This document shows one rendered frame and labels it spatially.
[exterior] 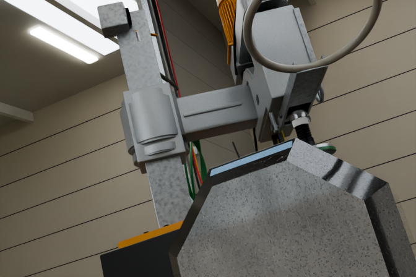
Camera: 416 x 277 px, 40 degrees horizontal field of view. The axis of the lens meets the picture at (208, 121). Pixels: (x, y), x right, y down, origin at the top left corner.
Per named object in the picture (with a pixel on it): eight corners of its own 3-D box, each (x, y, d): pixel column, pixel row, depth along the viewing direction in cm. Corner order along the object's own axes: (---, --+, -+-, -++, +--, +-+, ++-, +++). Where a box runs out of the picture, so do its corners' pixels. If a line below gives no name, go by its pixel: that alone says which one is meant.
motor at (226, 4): (227, 65, 347) (211, 8, 359) (277, 54, 349) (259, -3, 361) (228, 45, 320) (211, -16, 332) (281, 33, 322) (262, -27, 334)
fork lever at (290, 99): (272, 135, 274) (268, 125, 275) (310, 125, 275) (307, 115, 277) (287, 75, 209) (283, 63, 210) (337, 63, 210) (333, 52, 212)
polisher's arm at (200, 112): (125, 145, 293) (116, 101, 301) (130, 162, 325) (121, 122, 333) (264, 115, 303) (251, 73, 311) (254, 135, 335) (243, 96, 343)
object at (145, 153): (118, 170, 300) (104, 99, 313) (153, 176, 330) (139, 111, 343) (173, 148, 287) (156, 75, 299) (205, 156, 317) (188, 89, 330)
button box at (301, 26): (309, 72, 255) (290, 17, 264) (314, 70, 255) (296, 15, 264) (311, 64, 247) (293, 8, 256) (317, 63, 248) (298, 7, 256)
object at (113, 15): (93, 33, 316) (88, 10, 320) (112, 42, 331) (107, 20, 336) (122, 18, 308) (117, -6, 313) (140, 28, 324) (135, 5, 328)
